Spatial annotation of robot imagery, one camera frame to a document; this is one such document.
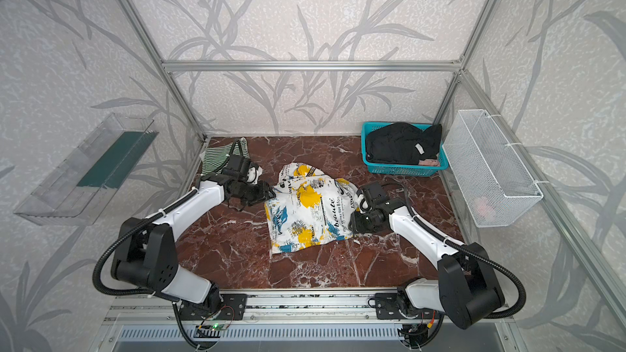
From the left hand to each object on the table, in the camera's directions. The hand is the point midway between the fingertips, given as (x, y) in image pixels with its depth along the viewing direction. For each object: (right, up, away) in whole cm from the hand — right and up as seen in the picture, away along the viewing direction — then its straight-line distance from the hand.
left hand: (275, 188), depth 88 cm
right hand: (+29, -11, -2) cm, 31 cm away
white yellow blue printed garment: (+12, -7, -1) cm, 14 cm away
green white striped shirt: (-33, +11, +22) cm, 41 cm away
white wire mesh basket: (+62, +4, -27) cm, 68 cm away
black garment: (+52, +17, +17) cm, 57 cm away
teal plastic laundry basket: (+42, +7, +14) cm, 45 cm away
